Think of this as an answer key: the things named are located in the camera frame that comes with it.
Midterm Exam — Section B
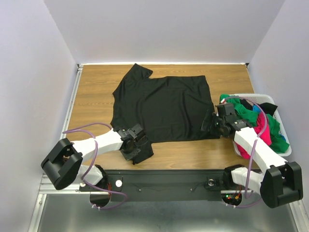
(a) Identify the blue t shirt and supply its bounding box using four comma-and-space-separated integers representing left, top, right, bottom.
252, 104, 261, 114

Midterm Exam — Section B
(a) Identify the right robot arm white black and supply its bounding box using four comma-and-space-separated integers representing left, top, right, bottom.
201, 100, 303, 208

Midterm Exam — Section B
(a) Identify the white laundry basket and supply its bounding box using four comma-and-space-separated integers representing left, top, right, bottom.
220, 93, 292, 157

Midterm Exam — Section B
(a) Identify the aluminium frame rail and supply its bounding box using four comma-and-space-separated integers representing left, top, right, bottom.
28, 64, 84, 232

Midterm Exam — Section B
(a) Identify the black t shirt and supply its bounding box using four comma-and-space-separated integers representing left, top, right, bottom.
111, 64, 219, 164
240, 99, 278, 116

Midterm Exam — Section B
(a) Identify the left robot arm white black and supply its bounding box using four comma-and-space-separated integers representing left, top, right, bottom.
41, 124, 146, 190

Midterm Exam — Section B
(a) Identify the green t shirt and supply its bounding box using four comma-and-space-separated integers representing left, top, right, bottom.
228, 98, 290, 154

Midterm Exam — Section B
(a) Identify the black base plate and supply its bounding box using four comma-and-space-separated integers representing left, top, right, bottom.
79, 169, 252, 202

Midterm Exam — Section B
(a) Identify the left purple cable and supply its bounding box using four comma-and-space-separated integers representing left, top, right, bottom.
62, 122, 128, 210

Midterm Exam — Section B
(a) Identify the pink t shirt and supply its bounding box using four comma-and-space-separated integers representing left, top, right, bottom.
235, 113, 272, 160

